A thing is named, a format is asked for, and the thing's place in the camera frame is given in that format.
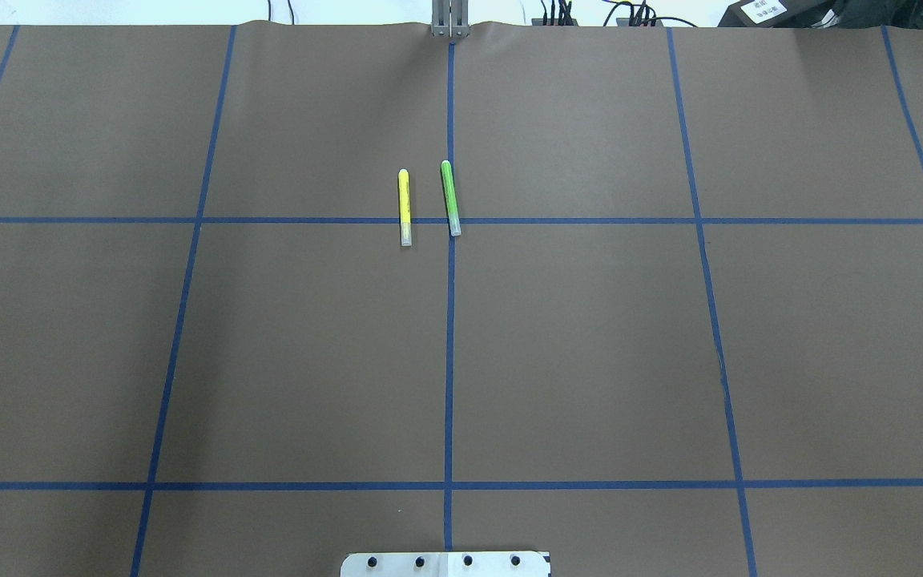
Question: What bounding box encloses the black box with label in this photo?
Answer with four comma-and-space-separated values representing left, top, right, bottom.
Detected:
718, 1, 848, 29

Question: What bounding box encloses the yellow marker pen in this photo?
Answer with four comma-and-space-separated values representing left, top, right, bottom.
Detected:
397, 168, 413, 248

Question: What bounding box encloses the aluminium frame post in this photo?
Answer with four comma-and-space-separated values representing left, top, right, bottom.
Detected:
431, 0, 471, 40

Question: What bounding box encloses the green marker pen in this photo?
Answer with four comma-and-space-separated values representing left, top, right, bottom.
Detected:
440, 159, 462, 238

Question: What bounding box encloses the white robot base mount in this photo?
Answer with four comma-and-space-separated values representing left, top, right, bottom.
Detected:
340, 551, 552, 576

